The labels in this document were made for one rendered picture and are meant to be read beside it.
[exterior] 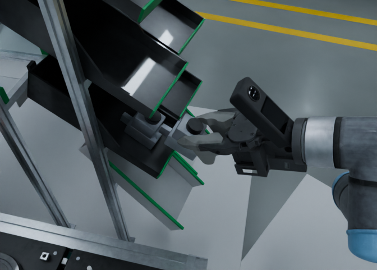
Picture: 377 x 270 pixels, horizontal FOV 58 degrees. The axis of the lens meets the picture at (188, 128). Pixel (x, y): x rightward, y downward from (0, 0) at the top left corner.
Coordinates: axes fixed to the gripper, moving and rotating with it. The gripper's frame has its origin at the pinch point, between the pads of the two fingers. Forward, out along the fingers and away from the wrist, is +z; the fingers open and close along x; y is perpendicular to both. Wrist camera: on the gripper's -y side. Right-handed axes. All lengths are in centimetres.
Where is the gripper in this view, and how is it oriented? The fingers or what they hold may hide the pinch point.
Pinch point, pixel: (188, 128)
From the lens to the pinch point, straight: 60.7
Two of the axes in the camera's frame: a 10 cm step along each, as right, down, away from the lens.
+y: 3.3, 7.5, 5.8
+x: 4.0, -6.7, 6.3
